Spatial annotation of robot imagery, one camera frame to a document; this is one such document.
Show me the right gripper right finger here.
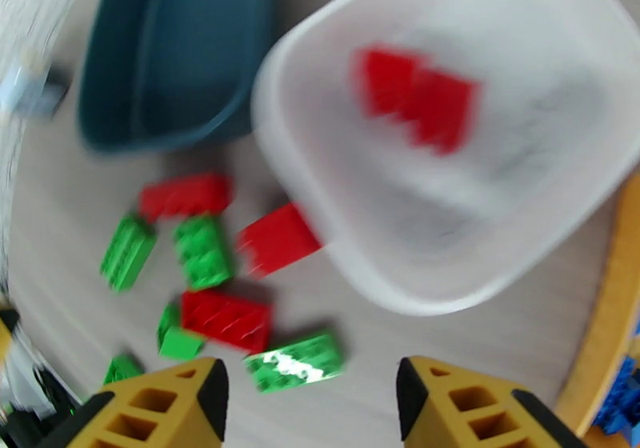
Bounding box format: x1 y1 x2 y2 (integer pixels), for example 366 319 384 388
395 355 591 448

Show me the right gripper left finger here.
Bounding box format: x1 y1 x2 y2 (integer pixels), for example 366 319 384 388
47 356 230 448

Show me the blue lego brick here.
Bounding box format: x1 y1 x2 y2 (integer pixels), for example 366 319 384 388
592 356 640 435

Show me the green curved lego brick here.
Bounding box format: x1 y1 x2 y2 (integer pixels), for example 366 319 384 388
172 214 236 290
156 301 206 361

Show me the red sloped lego brick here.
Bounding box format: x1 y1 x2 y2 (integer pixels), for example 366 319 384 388
179 289 275 355

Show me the green flat lego plate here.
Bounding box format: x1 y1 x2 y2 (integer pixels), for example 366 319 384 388
243 331 346 394

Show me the yellow plastic container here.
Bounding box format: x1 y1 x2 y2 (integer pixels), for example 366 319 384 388
554 171 640 448

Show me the white plastic container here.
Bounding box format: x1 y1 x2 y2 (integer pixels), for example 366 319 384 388
250 0 640 318

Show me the teal plastic container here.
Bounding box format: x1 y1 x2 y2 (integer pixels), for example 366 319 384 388
75 0 281 155

